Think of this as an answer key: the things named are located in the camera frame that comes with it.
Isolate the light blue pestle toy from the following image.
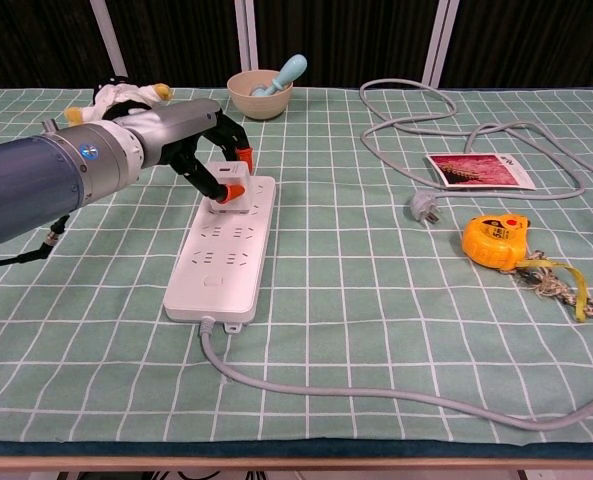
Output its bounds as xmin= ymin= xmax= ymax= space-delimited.
xmin=248 ymin=53 xmax=309 ymax=99

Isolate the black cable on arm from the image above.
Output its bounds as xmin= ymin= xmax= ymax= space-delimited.
xmin=0 ymin=213 xmax=73 ymax=270

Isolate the grey power cord with plug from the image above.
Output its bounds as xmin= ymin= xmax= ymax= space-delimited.
xmin=197 ymin=78 xmax=593 ymax=432

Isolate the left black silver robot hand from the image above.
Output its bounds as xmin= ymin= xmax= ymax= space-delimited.
xmin=134 ymin=97 xmax=256 ymax=205

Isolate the black folding partition screen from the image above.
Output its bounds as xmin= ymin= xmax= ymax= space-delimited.
xmin=0 ymin=0 xmax=593 ymax=92

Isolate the yellow tape measure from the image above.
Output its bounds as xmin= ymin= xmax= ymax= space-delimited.
xmin=461 ymin=213 xmax=532 ymax=272

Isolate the braided rope lanyard with strap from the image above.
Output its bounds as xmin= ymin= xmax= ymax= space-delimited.
xmin=512 ymin=250 xmax=593 ymax=324

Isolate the beige bowl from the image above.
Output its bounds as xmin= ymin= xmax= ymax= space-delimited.
xmin=226 ymin=69 xmax=296 ymax=122

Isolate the red photo card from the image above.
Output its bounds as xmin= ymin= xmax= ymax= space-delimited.
xmin=424 ymin=152 xmax=538 ymax=193

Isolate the green checked tablecloth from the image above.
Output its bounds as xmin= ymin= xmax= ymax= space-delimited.
xmin=0 ymin=86 xmax=593 ymax=447

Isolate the white power strip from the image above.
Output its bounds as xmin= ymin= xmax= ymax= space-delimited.
xmin=162 ymin=174 xmax=278 ymax=334

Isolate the white cube charger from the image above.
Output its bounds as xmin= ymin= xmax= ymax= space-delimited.
xmin=204 ymin=160 xmax=254 ymax=217

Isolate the black white plush doll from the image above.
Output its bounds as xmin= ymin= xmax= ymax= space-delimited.
xmin=64 ymin=74 xmax=175 ymax=126

